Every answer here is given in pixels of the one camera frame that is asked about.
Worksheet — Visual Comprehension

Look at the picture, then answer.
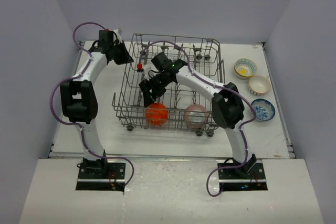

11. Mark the pink rimmed white bowl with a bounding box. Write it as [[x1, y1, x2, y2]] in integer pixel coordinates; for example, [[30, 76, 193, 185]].
[[183, 104, 209, 130]]

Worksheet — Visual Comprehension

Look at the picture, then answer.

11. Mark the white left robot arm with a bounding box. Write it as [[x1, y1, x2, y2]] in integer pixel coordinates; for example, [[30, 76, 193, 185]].
[[60, 28, 133, 178]]

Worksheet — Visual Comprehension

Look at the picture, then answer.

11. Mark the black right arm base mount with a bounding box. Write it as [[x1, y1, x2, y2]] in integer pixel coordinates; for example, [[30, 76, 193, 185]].
[[218, 161, 268, 192]]

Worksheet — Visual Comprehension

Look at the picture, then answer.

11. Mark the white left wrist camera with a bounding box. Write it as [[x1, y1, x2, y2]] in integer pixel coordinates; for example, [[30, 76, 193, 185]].
[[113, 28, 123, 43]]

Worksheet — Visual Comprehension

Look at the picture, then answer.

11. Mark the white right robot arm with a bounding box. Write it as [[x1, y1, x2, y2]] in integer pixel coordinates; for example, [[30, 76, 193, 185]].
[[139, 53, 256, 178]]

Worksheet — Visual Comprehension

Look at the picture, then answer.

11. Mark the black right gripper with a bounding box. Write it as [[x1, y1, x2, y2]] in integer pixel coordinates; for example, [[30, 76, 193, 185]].
[[140, 74, 172, 108]]

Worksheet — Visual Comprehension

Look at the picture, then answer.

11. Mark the orange bowl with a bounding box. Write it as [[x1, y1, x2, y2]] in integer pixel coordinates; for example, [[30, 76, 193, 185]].
[[145, 103, 169, 126]]

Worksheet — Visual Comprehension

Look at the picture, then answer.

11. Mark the grey wire dish rack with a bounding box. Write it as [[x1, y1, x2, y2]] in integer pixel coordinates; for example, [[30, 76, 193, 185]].
[[112, 33, 226, 137]]

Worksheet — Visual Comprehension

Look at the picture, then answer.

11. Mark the blue patterned bowl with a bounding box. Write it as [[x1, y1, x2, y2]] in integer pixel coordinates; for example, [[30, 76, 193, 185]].
[[251, 99, 276, 122]]

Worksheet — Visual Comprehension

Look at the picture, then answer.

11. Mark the beige white bowl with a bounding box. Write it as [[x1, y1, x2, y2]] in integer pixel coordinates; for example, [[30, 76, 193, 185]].
[[248, 76, 271, 96]]

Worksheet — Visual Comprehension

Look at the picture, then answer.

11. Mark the floral white bowl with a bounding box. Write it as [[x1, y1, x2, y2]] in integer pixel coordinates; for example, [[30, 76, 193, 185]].
[[234, 58, 257, 79]]

